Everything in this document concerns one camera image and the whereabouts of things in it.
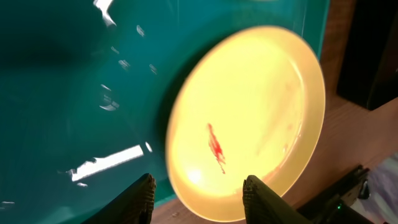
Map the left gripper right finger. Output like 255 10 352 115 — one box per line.
243 175 311 224

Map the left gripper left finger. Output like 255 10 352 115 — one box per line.
83 173 156 224

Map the yellow-green plate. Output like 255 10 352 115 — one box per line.
165 26 325 222

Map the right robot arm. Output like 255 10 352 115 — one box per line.
297 165 372 224

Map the teal plastic tray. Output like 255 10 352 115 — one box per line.
1 0 330 223

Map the black rectangular tray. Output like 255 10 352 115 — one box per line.
336 0 397 110

